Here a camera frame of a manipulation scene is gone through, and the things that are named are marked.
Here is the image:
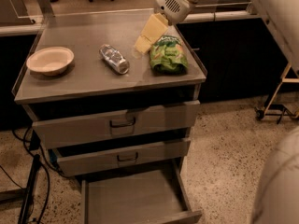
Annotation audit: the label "white counter rail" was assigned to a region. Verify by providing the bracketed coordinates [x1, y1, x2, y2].
[183, 10, 259, 23]

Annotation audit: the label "grey metal drawer cabinet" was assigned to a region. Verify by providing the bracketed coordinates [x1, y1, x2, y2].
[11, 8, 207, 224]

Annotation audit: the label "black floor cables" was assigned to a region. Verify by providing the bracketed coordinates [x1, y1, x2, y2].
[0, 126, 68, 224]

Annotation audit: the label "black floor stand bar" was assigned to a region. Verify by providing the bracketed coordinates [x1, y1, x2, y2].
[18, 154, 40, 224]

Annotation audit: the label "yellow wheeled cart frame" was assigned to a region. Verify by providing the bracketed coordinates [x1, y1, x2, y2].
[255, 63, 299, 124]

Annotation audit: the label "grey drawer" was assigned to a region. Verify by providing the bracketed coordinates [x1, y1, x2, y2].
[33, 100, 200, 148]
[57, 138, 191, 176]
[81, 160, 202, 224]

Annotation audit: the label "white paper bowl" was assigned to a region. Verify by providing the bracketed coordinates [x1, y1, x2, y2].
[26, 47, 74, 76]

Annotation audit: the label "top grey drawer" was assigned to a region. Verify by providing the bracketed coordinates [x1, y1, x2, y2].
[33, 100, 200, 148]

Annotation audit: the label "middle grey drawer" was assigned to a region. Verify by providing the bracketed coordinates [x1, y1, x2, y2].
[57, 138, 191, 176]

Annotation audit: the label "green chip bag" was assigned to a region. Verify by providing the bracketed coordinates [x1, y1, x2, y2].
[149, 35, 188, 74]

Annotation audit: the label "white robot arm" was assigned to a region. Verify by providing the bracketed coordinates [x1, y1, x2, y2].
[135, 0, 299, 224]

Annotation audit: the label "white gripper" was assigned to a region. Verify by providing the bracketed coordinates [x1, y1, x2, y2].
[134, 0, 197, 54]

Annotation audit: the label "bottom grey drawer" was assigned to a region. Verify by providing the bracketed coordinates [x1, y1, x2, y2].
[81, 160, 202, 224]

